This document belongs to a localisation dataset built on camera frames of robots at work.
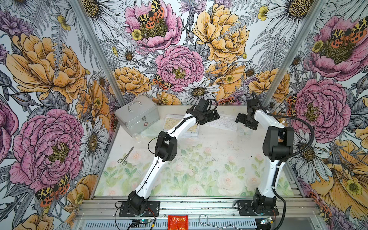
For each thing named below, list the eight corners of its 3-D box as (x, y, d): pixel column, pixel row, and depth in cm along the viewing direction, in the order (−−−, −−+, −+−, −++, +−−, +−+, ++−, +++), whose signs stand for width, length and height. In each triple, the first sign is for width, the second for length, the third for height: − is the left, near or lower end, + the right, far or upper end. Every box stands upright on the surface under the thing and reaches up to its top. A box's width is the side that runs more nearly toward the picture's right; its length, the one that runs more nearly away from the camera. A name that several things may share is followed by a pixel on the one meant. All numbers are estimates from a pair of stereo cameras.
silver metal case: (122, 126, 111) (113, 110, 98) (148, 110, 122) (143, 93, 109) (134, 139, 104) (126, 124, 90) (161, 121, 114) (157, 105, 101)
